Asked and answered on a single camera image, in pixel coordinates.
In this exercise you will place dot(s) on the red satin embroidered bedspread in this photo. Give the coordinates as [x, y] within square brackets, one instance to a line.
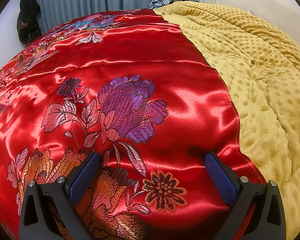
[132, 88]

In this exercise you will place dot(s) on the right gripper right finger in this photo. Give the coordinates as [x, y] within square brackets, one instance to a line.
[256, 209]

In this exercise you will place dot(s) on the yellow dotted blanket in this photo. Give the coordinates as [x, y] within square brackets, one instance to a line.
[260, 65]

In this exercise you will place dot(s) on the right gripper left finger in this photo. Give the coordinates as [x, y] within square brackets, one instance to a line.
[36, 219]

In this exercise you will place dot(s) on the black hanging clothes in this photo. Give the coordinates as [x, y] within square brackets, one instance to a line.
[27, 24]

